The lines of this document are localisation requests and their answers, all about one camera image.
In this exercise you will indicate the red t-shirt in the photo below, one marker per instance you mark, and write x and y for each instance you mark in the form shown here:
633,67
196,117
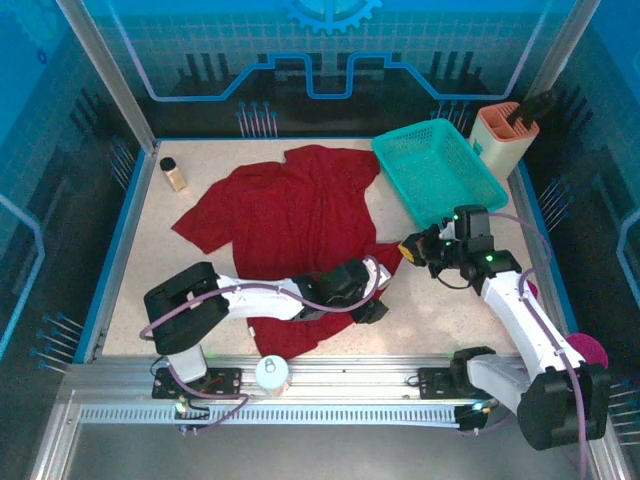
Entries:
295,210

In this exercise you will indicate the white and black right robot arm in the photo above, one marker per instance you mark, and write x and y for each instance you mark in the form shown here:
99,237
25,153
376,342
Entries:
515,310

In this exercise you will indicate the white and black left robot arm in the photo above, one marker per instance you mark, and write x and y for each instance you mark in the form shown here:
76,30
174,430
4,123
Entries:
260,300

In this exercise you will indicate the teal plastic lattice basket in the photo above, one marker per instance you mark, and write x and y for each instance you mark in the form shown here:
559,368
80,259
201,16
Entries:
440,170

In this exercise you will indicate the cream utensil holder orange rim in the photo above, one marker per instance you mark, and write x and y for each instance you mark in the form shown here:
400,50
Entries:
500,150

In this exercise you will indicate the tin can pull-tab lid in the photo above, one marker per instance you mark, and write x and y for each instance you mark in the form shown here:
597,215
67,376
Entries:
272,374

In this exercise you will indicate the pink goblet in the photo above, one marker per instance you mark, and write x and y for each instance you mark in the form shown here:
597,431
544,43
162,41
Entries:
592,350

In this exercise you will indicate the black controller box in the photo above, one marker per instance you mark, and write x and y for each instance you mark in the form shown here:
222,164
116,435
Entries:
192,414
470,417

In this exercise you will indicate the spice jar black lid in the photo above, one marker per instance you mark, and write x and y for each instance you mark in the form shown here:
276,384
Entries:
174,175

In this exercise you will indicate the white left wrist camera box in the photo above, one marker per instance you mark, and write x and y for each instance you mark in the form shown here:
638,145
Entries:
382,275

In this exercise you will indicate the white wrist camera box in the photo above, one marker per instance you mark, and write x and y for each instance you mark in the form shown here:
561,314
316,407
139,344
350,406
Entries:
448,230
382,275

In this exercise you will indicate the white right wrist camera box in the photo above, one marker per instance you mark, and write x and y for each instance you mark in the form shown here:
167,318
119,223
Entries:
448,230

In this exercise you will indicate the aluminium front rail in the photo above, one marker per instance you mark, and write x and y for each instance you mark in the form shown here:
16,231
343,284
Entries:
350,380

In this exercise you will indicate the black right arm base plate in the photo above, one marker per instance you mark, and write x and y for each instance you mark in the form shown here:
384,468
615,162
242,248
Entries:
435,382

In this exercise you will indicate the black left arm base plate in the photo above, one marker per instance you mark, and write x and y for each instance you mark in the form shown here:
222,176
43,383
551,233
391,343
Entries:
225,382

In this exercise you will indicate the aluminium frame post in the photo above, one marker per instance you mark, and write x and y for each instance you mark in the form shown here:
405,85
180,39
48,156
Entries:
115,95
560,55

